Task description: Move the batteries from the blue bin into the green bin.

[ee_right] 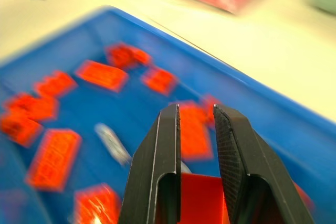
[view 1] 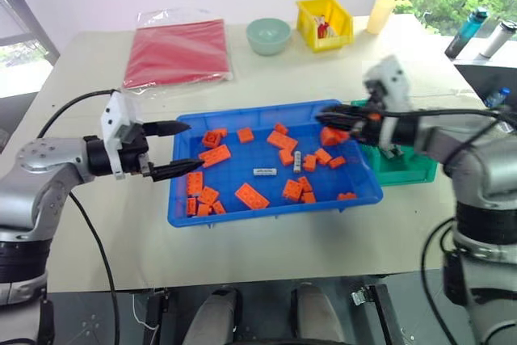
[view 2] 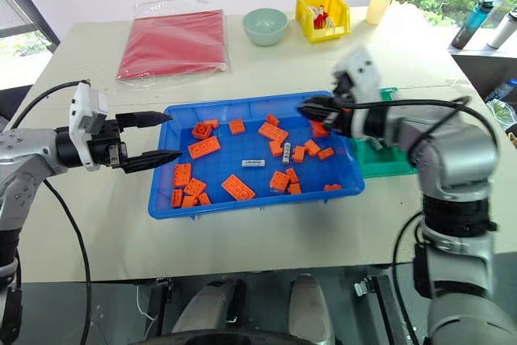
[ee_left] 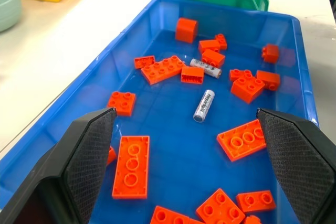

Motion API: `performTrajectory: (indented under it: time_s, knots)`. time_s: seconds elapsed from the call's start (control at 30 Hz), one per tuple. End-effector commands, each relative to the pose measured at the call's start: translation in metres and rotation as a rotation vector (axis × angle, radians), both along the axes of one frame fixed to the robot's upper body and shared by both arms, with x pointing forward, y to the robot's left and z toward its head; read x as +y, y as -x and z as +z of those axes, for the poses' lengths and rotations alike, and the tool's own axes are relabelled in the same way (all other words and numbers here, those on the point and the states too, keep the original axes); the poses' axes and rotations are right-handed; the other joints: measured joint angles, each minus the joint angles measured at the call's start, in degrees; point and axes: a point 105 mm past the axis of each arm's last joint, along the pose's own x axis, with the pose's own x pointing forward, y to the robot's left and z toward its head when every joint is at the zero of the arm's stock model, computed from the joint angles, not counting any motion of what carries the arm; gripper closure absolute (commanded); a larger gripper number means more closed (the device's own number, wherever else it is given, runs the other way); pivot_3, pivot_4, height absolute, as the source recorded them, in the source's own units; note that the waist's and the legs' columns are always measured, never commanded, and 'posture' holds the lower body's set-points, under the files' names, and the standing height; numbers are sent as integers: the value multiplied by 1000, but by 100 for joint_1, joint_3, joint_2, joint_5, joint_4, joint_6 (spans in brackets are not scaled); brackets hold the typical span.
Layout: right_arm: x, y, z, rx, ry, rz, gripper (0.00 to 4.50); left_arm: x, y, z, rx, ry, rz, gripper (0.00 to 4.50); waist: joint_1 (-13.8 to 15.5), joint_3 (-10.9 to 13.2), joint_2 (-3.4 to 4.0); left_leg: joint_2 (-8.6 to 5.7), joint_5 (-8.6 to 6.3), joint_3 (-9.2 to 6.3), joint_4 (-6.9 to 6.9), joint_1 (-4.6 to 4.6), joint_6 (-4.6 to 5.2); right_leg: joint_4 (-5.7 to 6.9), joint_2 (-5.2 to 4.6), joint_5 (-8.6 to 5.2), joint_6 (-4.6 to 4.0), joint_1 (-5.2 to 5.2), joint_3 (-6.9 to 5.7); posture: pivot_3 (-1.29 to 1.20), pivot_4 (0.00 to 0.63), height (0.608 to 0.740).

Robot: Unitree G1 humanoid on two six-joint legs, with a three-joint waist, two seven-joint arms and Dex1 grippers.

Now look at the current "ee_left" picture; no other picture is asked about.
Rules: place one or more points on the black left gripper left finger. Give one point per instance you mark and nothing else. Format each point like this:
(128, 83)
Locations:
(84, 155)

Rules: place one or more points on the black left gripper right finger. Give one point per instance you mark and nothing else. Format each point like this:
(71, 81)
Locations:
(296, 155)

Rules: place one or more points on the blue plastic bin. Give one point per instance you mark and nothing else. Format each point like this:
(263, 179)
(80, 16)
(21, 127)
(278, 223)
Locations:
(178, 140)

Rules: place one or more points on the small orange building brick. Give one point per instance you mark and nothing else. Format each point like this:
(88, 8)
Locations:
(221, 41)
(111, 155)
(252, 220)

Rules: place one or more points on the long orange flat plate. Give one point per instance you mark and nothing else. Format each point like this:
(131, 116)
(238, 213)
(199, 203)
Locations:
(240, 141)
(131, 167)

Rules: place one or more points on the orange square flat plate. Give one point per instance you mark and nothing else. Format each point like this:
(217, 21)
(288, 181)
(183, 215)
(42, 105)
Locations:
(122, 102)

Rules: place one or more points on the orange square building brick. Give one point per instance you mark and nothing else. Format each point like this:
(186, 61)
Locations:
(246, 90)

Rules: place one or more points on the silver AA battery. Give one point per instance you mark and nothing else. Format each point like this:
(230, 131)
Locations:
(204, 106)
(207, 68)

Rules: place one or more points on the small orange flat plate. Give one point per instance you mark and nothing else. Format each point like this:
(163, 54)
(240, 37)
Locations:
(144, 62)

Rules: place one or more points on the long orange studded plate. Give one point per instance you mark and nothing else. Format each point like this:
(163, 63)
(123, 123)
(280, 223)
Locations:
(162, 69)

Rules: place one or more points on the orange rounded block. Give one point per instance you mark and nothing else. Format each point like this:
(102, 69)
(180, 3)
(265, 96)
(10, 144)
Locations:
(186, 30)

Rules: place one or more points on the pale green bowl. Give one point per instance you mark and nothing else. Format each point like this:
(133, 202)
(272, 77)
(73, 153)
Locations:
(8, 9)

